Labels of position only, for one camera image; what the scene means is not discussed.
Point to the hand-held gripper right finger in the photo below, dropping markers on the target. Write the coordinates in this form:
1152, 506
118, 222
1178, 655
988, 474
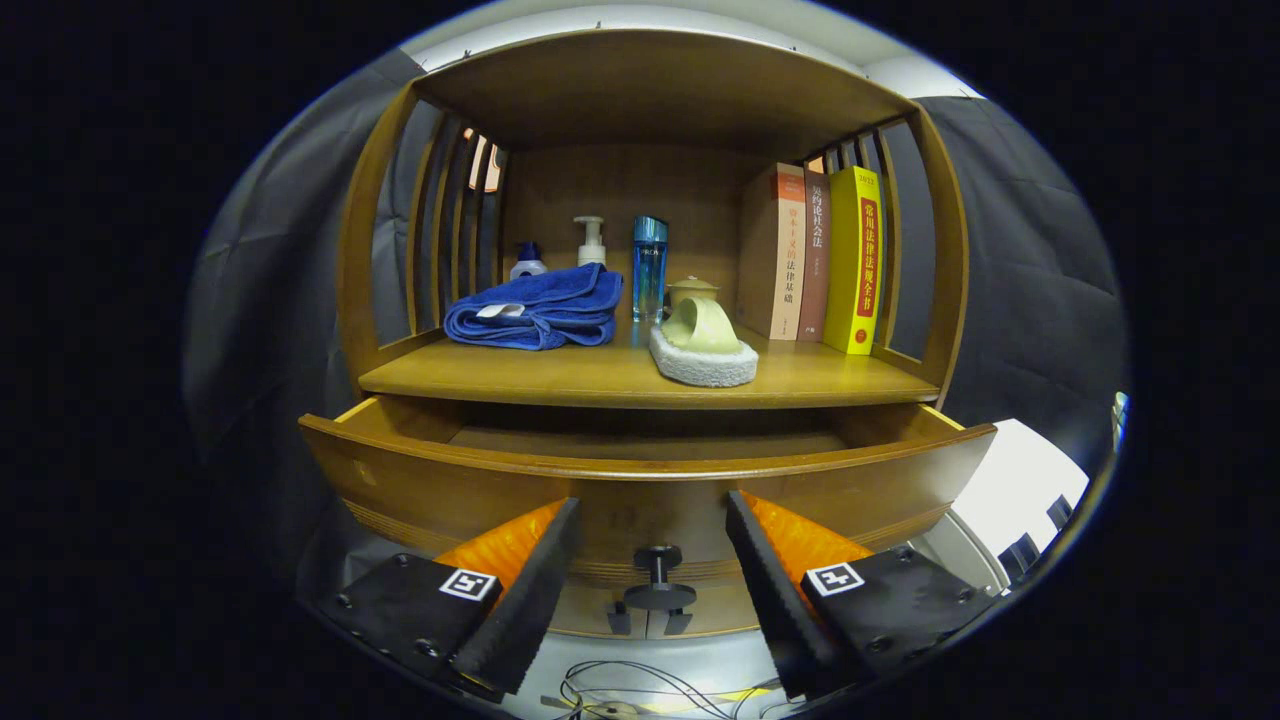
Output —
780, 610

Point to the tall blue glass bottle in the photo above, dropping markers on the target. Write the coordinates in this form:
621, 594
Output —
649, 270

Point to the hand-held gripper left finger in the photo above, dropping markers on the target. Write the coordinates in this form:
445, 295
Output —
525, 610

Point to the small white blue-capped bottle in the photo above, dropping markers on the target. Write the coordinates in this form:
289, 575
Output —
527, 268

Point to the wooden countertop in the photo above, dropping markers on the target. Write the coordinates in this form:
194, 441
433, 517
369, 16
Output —
560, 375

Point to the yellow book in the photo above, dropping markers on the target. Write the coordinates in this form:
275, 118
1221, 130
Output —
850, 260

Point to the wooden drawer with black knob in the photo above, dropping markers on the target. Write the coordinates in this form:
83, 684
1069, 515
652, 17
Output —
650, 510

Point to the brown book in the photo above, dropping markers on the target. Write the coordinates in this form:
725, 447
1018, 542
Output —
815, 260

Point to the folded blue towel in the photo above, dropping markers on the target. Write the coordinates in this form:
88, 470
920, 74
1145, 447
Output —
540, 300

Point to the white pump bottle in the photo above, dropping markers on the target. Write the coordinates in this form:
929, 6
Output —
591, 248

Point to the wooden cabinet door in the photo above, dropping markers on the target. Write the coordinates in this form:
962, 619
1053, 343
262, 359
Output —
725, 610
590, 612

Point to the wooden cabinet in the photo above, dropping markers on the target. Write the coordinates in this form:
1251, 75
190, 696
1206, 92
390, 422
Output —
650, 90

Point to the tan book with orange spine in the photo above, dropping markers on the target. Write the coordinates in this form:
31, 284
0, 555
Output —
775, 250

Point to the beige lidded teacup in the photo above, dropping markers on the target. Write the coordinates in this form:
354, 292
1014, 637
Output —
692, 290

